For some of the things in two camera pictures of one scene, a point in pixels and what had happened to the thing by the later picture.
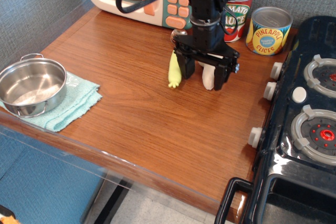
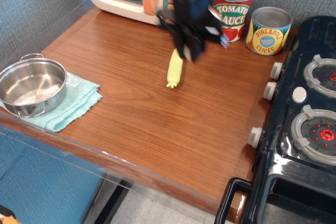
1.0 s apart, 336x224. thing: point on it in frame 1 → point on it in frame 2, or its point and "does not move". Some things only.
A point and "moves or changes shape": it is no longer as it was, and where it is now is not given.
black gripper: [211, 25] → [191, 17]
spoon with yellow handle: [175, 72] does not move
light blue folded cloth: [79, 97] does not move
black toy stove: [294, 178] does not move
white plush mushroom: [208, 73] moves or changes shape
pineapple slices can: [269, 29] does not move
